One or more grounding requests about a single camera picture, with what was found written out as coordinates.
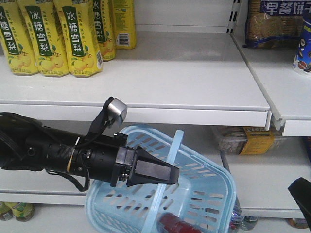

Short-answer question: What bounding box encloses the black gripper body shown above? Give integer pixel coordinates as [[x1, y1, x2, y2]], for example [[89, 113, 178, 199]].
[[72, 133, 138, 187]]

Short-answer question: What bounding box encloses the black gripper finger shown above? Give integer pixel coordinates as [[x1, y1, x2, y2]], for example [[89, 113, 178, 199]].
[[136, 146, 165, 164], [126, 160, 179, 186], [288, 177, 311, 229]]

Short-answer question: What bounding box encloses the red coke bottle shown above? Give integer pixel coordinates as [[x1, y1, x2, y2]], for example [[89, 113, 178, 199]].
[[157, 213, 201, 233]]

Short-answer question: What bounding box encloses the light blue plastic basket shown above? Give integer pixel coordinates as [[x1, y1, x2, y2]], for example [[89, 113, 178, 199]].
[[85, 124, 236, 233]]

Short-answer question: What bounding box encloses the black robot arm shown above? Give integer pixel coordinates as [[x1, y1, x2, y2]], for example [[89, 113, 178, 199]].
[[0, 112, 179, 192]]

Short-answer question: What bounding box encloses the yellow labelled biscuit pack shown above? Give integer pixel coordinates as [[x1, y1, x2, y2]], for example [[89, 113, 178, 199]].
[[212, 126, 284, 155]]

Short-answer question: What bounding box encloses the white store shelving unit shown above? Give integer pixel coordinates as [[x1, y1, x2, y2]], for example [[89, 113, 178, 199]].
[[0, 0, 311, 217]]

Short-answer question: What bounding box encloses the yellow pear drink carton front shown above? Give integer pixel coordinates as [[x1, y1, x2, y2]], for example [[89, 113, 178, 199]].
[[53, 0, 103, 78]]

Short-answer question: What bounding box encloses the yellow pear drink carton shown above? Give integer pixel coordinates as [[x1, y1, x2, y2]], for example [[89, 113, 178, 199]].
[[17, 0, 69, 77], [53, 0, 103, 78]]

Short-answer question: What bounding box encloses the blue cookie cup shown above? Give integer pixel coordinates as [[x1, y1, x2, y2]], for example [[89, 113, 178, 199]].
[[293, 8, 311, 77]]

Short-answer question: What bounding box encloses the yellow pear drink carton left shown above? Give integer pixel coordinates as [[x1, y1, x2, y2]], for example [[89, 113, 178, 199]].
[[17, 0, 69, 77]]

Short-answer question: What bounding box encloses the breakfast biscuit package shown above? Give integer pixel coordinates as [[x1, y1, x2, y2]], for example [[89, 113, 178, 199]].
[[245, 0, 311, 49]]

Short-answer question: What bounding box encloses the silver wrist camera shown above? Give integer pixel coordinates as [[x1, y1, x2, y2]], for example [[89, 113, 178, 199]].
[[107, 98, 127, 126]]

